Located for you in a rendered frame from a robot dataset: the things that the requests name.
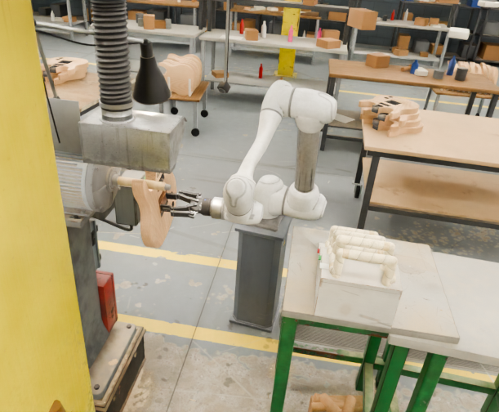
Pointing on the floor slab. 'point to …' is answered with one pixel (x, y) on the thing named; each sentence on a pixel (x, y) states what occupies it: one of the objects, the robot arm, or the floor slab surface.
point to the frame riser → (122, 391)
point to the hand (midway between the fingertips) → (164, 201)
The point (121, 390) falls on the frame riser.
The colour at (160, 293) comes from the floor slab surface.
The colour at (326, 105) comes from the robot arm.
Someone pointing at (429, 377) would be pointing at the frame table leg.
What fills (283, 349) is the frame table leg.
